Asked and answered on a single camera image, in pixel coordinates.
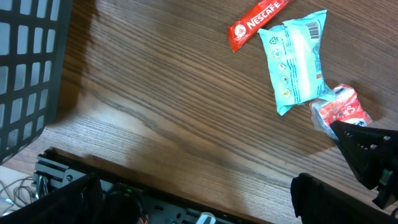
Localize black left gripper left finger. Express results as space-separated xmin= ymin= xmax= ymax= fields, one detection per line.
xmin=1 ymin=173 xmax=103 ymax=224

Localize red white small carton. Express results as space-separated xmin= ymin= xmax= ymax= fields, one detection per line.
xmin=310 ymin=84 xmax=373 ymax=139

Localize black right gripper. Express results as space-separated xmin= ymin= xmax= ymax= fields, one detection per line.
xmin=330 ymin=121 xmax=397 ymax=209

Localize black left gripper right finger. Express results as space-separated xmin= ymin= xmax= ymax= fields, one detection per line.
xmin=290 ymin=173 xmax=397 ymax=224

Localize pale green small packet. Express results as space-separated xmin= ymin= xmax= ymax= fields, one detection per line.
xmin=257 ymin=10 xmax=335 ymax=116

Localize grey loose cables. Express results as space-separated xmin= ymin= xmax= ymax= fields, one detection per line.
xmin=0 ymin=175 xmax=37 ymax=215

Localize grey plastic shopping basket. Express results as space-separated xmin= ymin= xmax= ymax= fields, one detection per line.
xmin=1 ymin=0 xmax=73 ymax=164

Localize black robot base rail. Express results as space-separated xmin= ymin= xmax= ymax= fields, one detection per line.
xmin=34 ymin=149 xmax=254 ymax=224

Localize red small packet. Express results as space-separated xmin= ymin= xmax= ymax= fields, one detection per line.
xmin=227 ymin=0 xmax=292 ymax=52

